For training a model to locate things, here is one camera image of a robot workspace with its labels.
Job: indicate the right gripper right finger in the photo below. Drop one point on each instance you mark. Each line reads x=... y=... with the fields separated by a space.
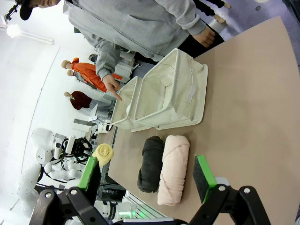
x=201 y=178

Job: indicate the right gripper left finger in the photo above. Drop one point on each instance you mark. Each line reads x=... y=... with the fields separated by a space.
x=91 y=178

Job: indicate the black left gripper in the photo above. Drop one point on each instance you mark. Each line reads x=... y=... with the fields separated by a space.
x=80 y=150

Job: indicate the yellow towel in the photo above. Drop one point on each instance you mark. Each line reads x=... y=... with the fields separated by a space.
x=104 y=152

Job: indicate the pink towel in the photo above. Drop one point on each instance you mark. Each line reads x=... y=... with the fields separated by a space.
x=174 y=168

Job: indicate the dark grey towel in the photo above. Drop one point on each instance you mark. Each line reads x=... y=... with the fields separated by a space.
x=151 y=164

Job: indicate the person's left forearm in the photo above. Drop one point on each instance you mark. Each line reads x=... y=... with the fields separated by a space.
x=189 y=18

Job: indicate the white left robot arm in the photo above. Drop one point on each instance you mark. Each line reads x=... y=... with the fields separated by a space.
x=42 y=145

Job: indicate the person's right forearm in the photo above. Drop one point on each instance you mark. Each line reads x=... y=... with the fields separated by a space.
x=106 y=61

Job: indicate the person's right hand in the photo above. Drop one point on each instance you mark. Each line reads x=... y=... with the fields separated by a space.
x=110 y=83

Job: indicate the person's left hand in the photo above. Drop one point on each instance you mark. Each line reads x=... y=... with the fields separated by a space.
x=206 y=36

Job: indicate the mannequin in dark red garment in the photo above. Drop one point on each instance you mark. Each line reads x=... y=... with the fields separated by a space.
x=79 y=100

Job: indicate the beige fabric basket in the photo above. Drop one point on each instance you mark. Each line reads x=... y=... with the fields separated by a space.
x=182 y=93
x=124 y=98

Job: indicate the mannequin in orange garment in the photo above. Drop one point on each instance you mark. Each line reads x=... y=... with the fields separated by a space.
x=89 y=75

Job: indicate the person in grey hoodie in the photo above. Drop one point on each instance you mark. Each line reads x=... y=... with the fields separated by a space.
x=131 y=23

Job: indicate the white ceiling lamp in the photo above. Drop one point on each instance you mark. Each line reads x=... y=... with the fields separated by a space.
x=14 y=30

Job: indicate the black cap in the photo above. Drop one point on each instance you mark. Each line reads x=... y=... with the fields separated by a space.
x=24 y=10

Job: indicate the mannequin in black garment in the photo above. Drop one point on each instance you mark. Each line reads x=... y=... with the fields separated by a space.
x=211 y=5

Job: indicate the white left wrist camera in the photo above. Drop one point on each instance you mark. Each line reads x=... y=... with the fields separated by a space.
x=70 y=144

